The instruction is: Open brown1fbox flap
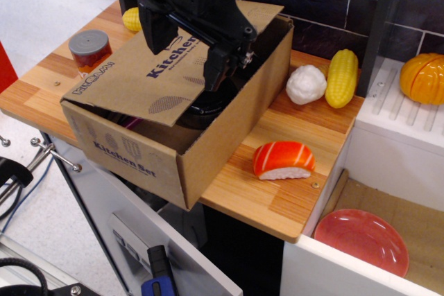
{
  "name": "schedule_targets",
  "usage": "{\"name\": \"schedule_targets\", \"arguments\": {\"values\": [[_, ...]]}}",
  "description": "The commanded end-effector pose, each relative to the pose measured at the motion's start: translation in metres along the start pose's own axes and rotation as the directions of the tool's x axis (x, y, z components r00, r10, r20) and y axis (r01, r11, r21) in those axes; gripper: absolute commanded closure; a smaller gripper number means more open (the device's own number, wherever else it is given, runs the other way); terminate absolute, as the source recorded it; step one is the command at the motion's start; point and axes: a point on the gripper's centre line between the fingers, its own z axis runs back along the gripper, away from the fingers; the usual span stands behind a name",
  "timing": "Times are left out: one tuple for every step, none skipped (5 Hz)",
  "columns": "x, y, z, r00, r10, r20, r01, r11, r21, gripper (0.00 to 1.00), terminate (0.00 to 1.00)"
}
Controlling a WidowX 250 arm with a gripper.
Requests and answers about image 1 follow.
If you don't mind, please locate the brown cardboard kitchen set box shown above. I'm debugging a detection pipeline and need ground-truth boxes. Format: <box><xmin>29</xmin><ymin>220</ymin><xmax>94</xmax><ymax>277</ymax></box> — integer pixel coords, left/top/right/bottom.
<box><xmin>60</xmin><ymin>1</ymin><xmax>293</xmax><ymax>210</ymax></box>

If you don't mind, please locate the white toy cauliflower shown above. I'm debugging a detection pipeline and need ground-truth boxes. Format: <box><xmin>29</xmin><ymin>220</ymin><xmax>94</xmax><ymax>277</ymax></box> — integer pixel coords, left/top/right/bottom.
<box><xmin>286</xmin><ymin>64</ymin><xmax>327</xmax><ymax>105</ymax></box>

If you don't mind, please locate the toy salmon sushi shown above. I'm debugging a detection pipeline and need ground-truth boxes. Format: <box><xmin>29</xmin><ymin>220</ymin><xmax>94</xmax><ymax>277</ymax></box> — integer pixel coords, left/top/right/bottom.
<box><xmin>253</xmin><ymin>141</ymin><xmax>316</xmax><ymax>180</ymax></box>

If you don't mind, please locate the white cabinet door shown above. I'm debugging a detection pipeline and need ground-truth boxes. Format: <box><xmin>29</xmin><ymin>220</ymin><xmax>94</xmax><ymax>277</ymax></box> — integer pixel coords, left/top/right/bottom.
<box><xmin>44</xmin><ymin>134</ymin><xmax>243</xmax><ymax>295</ymax></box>

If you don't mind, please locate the black vertical shelf post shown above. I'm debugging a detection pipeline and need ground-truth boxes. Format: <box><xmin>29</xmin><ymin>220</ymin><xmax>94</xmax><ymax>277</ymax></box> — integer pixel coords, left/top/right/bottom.
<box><xmin>356</xmin><ymin>0</ymin><xmax>399</xmax><ymax>97</ymax></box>

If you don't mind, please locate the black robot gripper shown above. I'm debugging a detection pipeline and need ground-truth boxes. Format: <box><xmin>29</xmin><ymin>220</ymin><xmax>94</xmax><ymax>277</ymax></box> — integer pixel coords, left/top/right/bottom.
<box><xmin>137</xmin><ymin>0</ymin><xmax>257</xmax><ymax>92</ymax></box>

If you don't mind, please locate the blue cable on floor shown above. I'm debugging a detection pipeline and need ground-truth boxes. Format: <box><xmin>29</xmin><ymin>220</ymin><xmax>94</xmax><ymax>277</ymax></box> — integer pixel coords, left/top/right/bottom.
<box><xmin>0</xmin><ymin>157</ymin><xmax>55</xmax><ymax>234</ymax></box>

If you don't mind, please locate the red plastic plate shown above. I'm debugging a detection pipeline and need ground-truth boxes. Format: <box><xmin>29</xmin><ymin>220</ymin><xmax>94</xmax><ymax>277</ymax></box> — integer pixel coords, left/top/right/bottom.
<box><xmin>314</xmin><ymin>209</ymin><xmax>410</xmax><ymax>277</ymax></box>

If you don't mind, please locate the white dish rack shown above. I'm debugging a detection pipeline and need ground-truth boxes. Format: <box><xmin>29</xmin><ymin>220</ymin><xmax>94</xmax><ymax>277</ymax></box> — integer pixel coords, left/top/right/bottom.
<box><xmin>355</xmin><ymin>58</ymin><xmax>443</xmax><ymax>155</ymax></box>

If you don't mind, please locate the large yellow toy corn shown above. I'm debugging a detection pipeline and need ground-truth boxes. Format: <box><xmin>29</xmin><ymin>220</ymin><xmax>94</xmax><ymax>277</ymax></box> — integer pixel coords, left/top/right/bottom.
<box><xmin>325</xmin><ymin>49</ymin><xmax>359</xmax><ymax>109</ymax></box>

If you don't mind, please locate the small yellow toy corn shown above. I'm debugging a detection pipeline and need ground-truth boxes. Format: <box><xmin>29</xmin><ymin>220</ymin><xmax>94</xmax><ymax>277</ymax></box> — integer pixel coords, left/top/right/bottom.
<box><xmin>122</xmin><ymin>7</ymin><xmax>142</xmax><ymax>32</ymax></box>

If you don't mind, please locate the orange toy pumpkin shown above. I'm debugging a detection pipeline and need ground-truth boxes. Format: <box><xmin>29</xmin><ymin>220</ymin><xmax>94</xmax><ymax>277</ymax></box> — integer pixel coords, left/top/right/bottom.
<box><xmin>400</xmin><ymin>53</ymin><xmax>443</xmax><ymax>105</ymax></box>

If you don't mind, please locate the grey lidded red can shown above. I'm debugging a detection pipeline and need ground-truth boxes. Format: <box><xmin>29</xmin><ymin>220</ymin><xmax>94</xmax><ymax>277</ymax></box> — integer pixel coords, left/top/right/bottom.
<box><xmin>68</xmin><ymin>29</ymin><xmax>112</xmax><ymax>78</ymax></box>

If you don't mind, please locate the black pot inside box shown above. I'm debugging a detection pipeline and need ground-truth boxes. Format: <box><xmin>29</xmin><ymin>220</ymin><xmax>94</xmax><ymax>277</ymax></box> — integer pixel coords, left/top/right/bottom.
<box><xmin>177</xmin><ymin>78</ymin><xmax>239</xmax><ymax>130</ymax></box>

